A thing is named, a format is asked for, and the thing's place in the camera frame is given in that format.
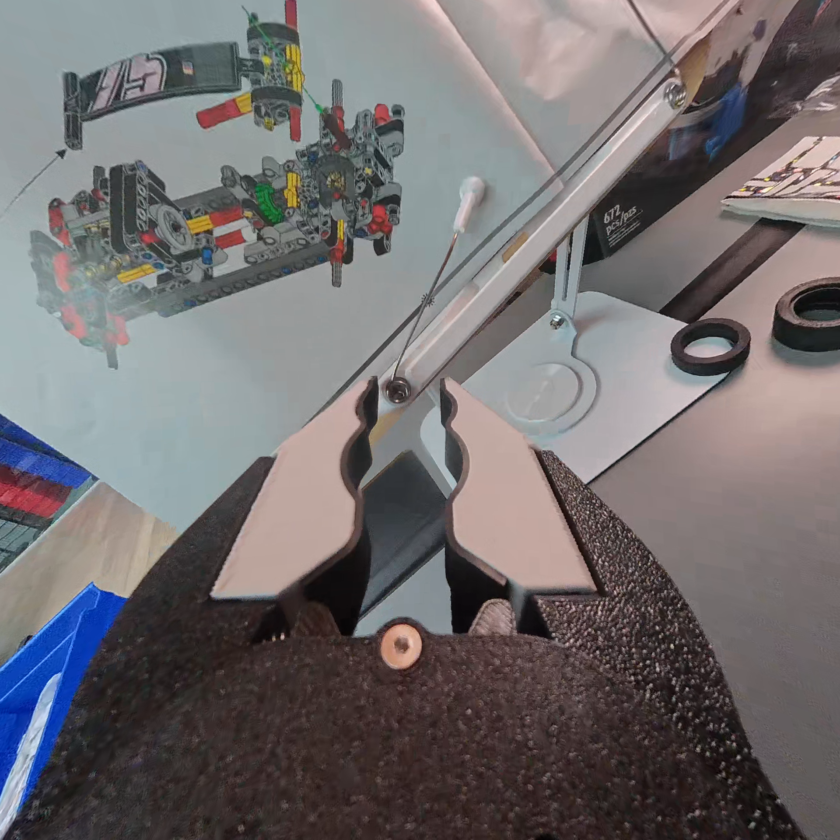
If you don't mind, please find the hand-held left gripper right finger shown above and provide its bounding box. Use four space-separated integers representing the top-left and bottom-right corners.
440 378 598 635

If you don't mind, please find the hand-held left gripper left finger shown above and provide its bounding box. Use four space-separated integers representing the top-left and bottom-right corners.
210 377 382 635

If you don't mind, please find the toy instruction booklet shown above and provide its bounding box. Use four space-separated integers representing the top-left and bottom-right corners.
0 0 746 536

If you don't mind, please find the wire page holder arm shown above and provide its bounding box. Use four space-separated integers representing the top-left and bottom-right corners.
387 176 488 403

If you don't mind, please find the grey desk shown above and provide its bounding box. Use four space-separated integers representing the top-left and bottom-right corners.
453 118 840 840

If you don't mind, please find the white metal book stand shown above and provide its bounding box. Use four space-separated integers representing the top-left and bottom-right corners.
272 69 746 618

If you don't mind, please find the stack of red blue bins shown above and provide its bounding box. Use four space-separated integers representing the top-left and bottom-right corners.
0 413 99 573

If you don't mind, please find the blue plastic parts bin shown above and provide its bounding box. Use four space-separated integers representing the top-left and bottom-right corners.
0 581 129 821

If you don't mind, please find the black toy set box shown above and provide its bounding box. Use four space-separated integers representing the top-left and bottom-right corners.
545 0 840 266

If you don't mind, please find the toy sticker sheet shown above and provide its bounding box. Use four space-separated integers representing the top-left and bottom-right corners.
721 136 840 228

